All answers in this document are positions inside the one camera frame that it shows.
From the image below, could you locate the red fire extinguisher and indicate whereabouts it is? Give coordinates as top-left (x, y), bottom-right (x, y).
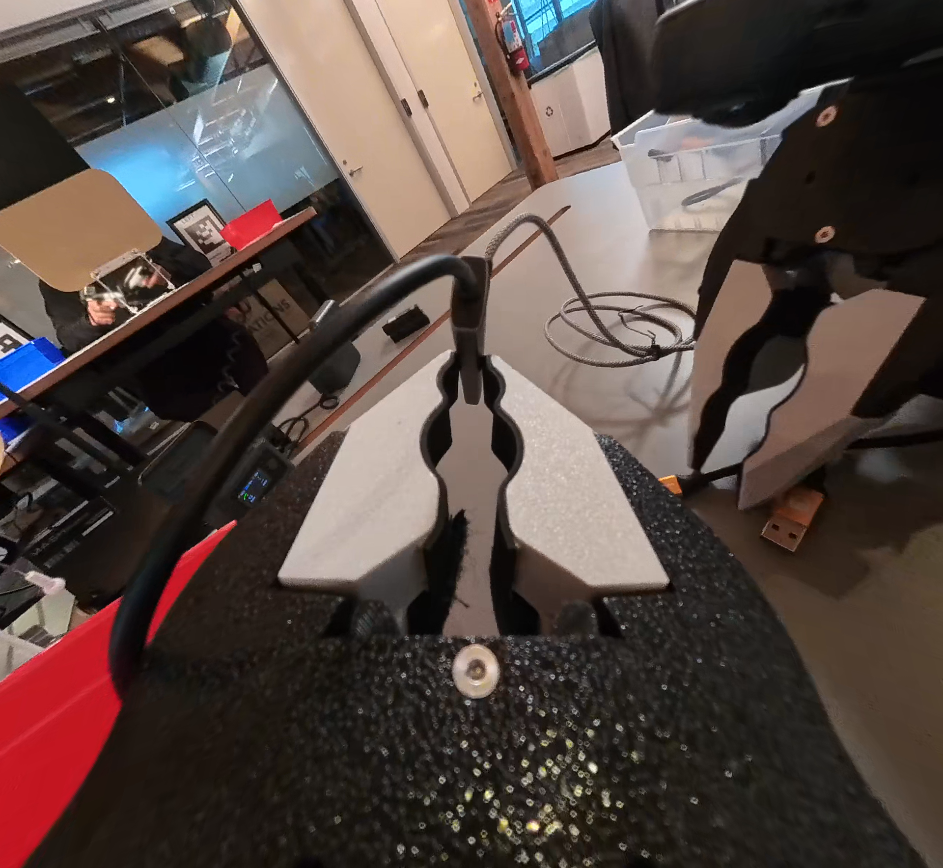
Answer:
top-left (494, 2), bottom-right (531, 75)

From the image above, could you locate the wooden table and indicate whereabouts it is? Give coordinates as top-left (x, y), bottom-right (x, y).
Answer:
top-left (0, 207), bottom-right (329, 457)

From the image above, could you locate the black battery charger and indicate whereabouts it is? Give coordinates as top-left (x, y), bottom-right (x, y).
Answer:
top-left (308, 299), bottom-right (362, 395)

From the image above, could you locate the wooden post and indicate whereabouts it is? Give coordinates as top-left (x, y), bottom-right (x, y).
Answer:
top-left (441, 0), bottom-right (558, 190)

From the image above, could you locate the framed tag sign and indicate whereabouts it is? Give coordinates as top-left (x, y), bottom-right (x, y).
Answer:
top-left (166, 199), bottom-right (229, 267)

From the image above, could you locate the white recycling cabinet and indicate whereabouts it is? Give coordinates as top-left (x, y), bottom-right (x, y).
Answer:
top-left (529, 47), bottom-right (614, 159)

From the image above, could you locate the dark jacket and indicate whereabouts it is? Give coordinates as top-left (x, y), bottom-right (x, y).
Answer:
top-left (588, 0), bottom-right (695, 136)

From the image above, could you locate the glass office partition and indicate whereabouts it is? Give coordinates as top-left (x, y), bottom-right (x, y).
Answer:
top-left (0, 0), bottom-right (395, 368)

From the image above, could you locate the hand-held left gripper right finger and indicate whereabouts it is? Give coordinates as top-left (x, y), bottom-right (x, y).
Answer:
top-left (479, 353), bottom-right (671, 637)

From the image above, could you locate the black hub cable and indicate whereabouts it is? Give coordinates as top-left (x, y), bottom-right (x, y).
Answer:
top-left (108, 254), bottom-right (480, 696)

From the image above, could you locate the blue bin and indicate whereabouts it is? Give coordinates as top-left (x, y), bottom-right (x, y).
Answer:
top-left (0, 336), bottom-right (67, 386)

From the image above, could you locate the small black box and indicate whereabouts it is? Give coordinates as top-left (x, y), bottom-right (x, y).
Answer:
top-left (382, 304), bottom-right (431, 345)

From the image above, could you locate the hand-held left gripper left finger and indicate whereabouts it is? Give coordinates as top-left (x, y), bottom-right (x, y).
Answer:
top-left (277, 351), bottom-right (469, 637)

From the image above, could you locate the black equipment case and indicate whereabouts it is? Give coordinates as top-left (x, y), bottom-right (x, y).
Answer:
top-left (0, 441), bottom-right (215, 611)

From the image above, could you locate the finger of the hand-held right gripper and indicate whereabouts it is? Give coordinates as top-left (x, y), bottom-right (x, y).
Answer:
top-left (689, 260), bottom-right (775, 471)
top-left (737, 286), bottom-right (928, 513)

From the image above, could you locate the white single door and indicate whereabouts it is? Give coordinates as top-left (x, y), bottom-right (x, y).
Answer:
top-left (227, 0), bottom-right (452, 261)

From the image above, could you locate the black cable with orange plugs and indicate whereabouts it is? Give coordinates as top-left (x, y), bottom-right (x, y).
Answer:
top-left (658, 434), bottom-right (943, 554)

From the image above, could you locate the black power station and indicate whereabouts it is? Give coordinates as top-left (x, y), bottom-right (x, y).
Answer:
top-left (210, 420), bottom-right (297, 526)

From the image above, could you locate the grey braided usb-c cable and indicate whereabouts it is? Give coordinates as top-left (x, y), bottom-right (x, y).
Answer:
top-left (486, 214), bottom-right (697, 370)

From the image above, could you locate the clear plastic bin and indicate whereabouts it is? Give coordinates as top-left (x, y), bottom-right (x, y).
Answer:
top-left (611, 83), bottom-right (837, 232)

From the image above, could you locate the small red bin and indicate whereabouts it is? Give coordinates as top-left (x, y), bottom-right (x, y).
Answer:
top-left (221, 199), bottom-right (283, 251)

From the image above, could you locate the red plastic part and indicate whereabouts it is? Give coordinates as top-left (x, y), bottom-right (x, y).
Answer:
top-left (0, 520), bottom-right (238, 868)

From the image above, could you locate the white double door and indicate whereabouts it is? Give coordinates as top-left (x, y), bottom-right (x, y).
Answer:
top-left (345, 0), bottom-right (517, 217)

